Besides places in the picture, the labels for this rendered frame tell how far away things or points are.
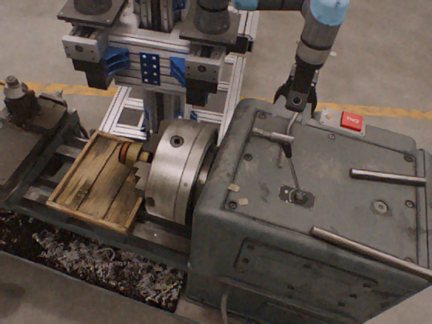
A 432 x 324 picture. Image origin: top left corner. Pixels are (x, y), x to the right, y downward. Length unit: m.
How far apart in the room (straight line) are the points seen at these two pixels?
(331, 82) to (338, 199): 2.44
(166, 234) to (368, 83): 2.61
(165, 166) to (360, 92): 2.57
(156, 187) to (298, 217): 0.38
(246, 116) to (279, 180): 0.23
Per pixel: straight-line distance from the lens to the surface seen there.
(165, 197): 1.01
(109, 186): 1.36
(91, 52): 1.58
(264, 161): 0.97
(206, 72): 1.47
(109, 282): 1.54
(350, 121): 1.14
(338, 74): 3.46
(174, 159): 0.99
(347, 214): 0.95
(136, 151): 1.14
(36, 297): 2.23
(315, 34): 0.85
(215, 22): 1.50
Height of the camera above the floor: 2.02
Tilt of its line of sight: 54 degrees down
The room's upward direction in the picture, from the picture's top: 8 degrees clockwise
